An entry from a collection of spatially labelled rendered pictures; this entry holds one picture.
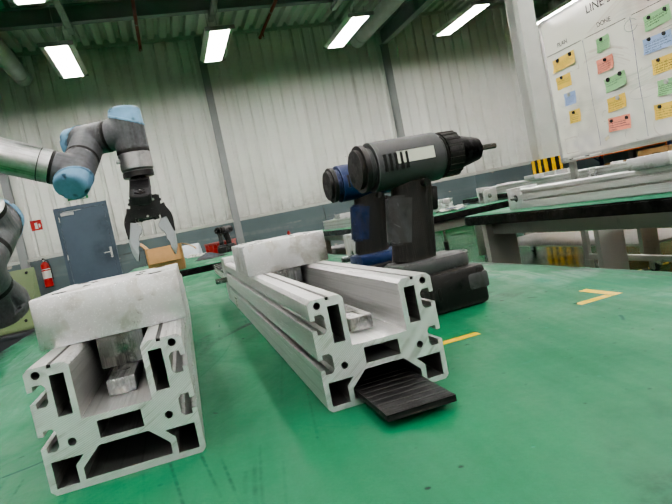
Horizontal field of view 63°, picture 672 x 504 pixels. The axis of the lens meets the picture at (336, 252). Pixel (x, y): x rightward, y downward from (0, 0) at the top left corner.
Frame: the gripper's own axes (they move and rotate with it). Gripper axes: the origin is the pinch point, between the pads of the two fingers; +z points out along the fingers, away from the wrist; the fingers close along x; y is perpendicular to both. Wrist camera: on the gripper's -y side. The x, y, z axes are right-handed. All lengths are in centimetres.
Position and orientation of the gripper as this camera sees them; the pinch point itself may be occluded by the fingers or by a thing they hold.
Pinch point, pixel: (156, 253)
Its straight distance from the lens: 137.5
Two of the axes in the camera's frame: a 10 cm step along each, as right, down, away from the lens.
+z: 2.0, 9.8, 0.7
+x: -9.4, 2.1, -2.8
